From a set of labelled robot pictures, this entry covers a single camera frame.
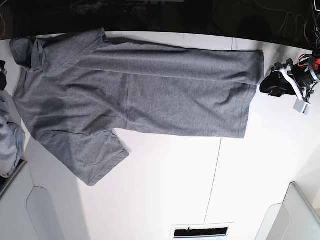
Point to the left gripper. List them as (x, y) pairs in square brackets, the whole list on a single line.
[(290, 79)]

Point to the grey t-shirt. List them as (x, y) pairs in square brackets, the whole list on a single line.
[(75, 89)]

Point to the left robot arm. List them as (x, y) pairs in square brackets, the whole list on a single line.
[(311, 33)]

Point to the grey clothes pile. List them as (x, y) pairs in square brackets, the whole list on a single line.
[(12, 140)]

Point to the white right bin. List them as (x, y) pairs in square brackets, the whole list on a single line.
[(293, 219)]

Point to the white bin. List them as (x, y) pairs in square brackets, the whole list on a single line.
[(293, 219), (27, 211)]

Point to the white left bin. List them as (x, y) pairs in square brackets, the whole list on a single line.
[(27, 211)]

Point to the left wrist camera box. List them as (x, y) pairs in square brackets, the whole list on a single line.
[(302, 106)]

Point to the table cable grommet slot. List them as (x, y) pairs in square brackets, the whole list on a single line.
[(214, 231)]

